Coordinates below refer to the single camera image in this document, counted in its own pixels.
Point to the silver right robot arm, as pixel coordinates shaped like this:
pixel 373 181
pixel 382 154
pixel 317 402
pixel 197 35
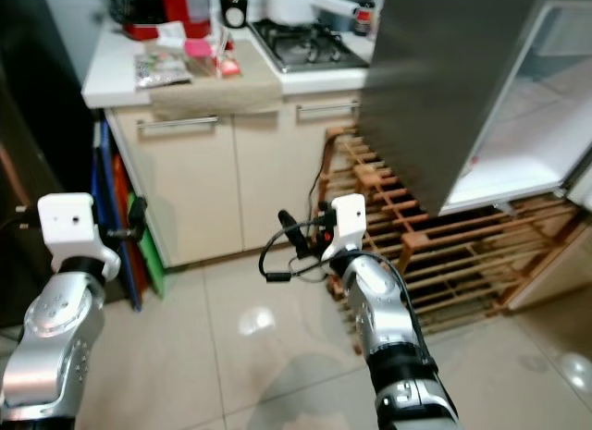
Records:
pixel 388 328

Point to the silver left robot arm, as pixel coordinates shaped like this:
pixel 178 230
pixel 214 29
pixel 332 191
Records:
pixel 46 342

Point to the grey steel fridge door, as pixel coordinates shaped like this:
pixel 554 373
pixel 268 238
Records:
pixel 444 88

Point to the white fridge body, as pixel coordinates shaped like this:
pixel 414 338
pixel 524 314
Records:
pixel 518 143

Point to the blue board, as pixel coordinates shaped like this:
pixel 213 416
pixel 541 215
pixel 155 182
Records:
pixel 111 208

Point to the orange board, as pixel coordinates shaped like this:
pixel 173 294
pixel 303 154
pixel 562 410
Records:
pixel 126 185

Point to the green board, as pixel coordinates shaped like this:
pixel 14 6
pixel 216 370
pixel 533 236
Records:
pixel 148 254

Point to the beige kitchen cabinet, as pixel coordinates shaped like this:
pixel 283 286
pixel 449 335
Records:
pixel 222 185

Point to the brown wooden slatted rack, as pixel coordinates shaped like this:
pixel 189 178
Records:
pixel 453 250

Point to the dark tall appliance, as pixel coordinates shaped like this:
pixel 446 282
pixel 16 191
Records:
pixel 37 125

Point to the beige woven table mat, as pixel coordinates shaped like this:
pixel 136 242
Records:
pixel 217 95

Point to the clear speckled snack bag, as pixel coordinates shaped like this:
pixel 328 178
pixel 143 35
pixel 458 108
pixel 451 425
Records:
pixel 162 69

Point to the steel gas stove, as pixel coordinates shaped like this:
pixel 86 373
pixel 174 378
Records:
pixel 305 43

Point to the red snack packet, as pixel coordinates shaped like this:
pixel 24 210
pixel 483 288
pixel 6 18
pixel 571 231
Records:
pixel 228 62

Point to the pink box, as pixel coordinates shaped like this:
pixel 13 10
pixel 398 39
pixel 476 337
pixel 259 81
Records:
pixel 197 48

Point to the white paper packet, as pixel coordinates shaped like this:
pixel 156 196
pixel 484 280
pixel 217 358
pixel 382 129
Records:
pixel 170 34

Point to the dark slim sauce bottle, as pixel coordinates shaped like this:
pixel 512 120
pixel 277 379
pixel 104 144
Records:
pixel 364 14

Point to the red coffee machine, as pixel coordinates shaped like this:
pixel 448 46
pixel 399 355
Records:
pixel 166 9

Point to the black round sauce bottle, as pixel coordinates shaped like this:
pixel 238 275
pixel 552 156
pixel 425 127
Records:
pixel 234 9

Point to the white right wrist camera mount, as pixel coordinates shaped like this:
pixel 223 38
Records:
pixel 349 219

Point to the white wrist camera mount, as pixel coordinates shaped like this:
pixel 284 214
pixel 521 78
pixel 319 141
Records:
pixel 349 219
pixel 72 228

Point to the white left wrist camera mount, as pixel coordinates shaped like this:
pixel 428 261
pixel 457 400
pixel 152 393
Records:
pixel 72 228

